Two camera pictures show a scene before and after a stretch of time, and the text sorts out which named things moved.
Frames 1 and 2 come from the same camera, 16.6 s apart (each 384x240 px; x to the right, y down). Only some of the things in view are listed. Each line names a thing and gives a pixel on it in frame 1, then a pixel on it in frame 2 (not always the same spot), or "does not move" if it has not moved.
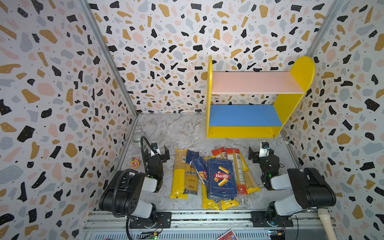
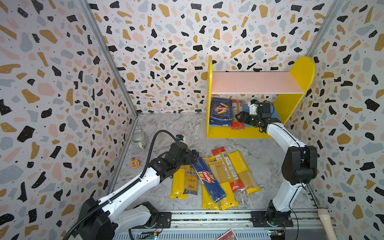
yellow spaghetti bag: (208, 203) does not move
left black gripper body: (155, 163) to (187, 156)
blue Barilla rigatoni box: (221, 179) to (221, 112)
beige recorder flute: (326, 219) does not move
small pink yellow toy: (135, 162) does not move
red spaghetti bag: (234, 154) to (237, 108)
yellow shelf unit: (255, 121) does not move
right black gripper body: (261, 157) to (246, 117)
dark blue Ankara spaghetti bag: (191, 178) does not move
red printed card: (229, 235) does not move
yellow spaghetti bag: (178, 184) does not move
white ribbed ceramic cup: (135, 139) does not move
